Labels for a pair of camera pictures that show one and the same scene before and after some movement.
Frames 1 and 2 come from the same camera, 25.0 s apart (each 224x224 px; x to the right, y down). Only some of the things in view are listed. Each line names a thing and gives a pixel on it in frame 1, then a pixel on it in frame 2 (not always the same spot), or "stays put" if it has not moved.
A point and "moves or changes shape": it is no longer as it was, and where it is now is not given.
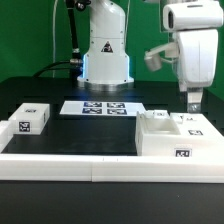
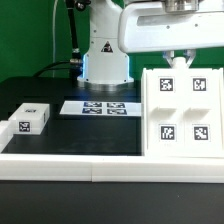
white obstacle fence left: [6, 132] stays put
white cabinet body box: [173, 134] moves or changes shape
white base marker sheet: [102, 108] stays put
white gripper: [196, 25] to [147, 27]
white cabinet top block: [30, 118] stays put
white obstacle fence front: [112, 168] stays put
